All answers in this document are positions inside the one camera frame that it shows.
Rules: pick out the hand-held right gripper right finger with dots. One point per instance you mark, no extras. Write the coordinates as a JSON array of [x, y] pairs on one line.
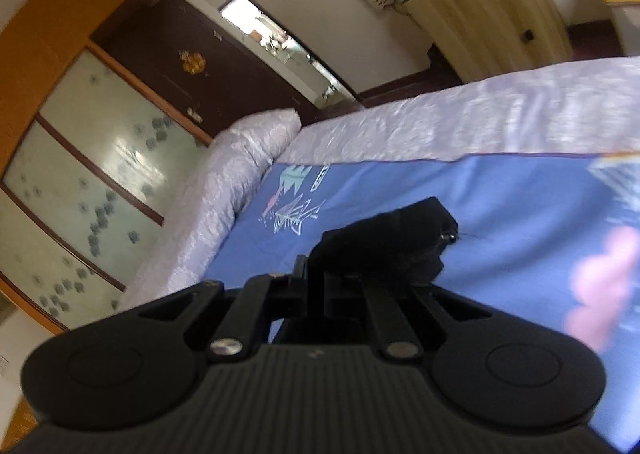
[[340, 296]]

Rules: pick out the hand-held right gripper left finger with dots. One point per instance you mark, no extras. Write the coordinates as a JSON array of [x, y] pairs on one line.
[[297, 291]]

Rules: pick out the black pants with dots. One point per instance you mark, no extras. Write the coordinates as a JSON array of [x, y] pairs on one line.
[[390, 239]]

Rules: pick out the blue printed bed sheet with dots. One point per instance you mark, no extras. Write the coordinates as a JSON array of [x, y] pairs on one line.
[[520, 214]]

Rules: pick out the lavender floral quilt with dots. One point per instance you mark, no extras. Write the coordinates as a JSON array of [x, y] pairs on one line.
[[450, 118]]

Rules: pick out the dark brown door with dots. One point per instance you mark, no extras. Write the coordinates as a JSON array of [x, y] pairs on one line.
[[225, 88]]

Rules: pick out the wooden wardrobe frosted glass doors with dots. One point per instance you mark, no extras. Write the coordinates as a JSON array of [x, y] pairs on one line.
[[85, 173]]

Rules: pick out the gold door ornament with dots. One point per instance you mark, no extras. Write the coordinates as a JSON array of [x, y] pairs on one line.
[[193, 61]]

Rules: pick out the light wooden cabinet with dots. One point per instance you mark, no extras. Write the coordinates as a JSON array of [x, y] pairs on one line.
[[480, 18]]

